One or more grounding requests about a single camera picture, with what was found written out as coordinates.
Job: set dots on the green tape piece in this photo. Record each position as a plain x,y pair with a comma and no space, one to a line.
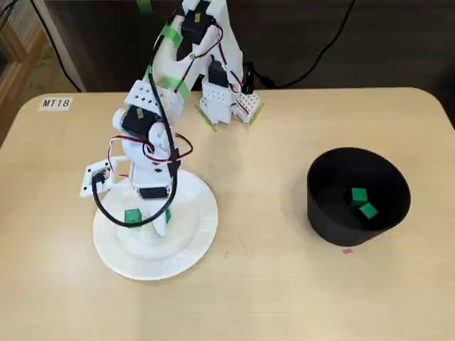
144,5

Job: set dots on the white MT18 label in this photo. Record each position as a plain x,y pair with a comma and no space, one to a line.
55,103

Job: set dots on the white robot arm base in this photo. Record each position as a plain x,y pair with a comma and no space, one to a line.
217,103

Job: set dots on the green tape strip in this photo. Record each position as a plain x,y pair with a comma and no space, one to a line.
258,113
206,119

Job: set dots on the light grey post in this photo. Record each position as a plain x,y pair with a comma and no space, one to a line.
52,21

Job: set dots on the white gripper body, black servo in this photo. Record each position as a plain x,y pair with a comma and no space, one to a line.
153,192

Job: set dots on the wooden shelf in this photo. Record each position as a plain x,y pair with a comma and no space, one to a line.
21,46

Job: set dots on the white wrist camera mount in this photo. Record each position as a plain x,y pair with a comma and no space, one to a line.
87,181

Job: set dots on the green block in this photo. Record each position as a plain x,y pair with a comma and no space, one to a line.
132,216
359,194
168,216
368,210

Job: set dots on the black pot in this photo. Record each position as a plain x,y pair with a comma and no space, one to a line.
355,231

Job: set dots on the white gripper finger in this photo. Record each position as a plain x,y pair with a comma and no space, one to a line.
160,229

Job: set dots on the green tape band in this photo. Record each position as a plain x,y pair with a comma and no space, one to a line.
170,34
176,87

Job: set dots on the white paper plate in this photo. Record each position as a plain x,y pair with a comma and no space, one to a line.
156,259

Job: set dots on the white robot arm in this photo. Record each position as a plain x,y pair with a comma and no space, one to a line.
167,60

